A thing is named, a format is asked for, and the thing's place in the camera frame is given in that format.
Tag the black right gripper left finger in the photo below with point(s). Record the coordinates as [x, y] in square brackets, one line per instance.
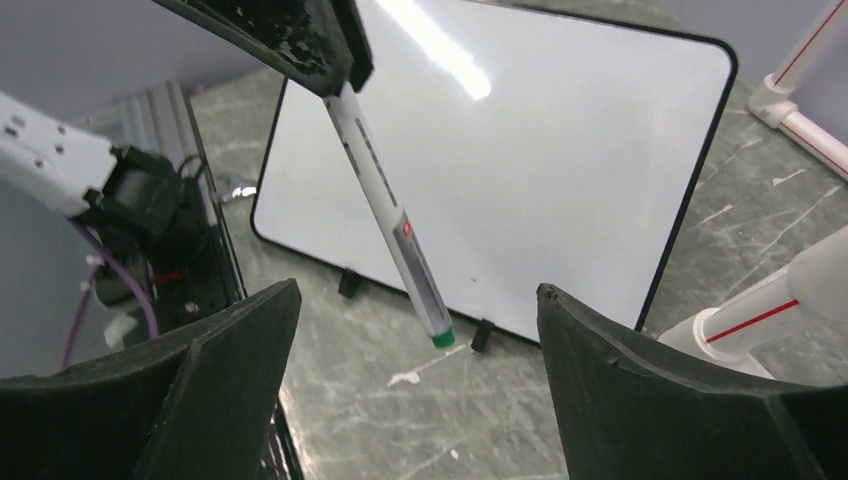
[80, 423]

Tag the black framed whiteboard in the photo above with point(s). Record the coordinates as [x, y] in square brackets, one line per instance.
[534, 147]

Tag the white pvc pipe frame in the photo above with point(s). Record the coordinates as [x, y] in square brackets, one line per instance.
[760, 199]

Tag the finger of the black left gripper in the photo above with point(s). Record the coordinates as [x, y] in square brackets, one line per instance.
[305, 40]
[352, 27]

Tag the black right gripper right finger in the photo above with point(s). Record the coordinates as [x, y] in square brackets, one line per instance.
[630, 407]

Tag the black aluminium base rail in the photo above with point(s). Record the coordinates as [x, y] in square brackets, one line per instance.
[212, 377]

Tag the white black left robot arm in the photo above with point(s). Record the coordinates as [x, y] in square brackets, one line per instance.
[58, 56]

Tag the white green whiteboard marker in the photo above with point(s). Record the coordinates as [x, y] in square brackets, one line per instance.
[391, 217]

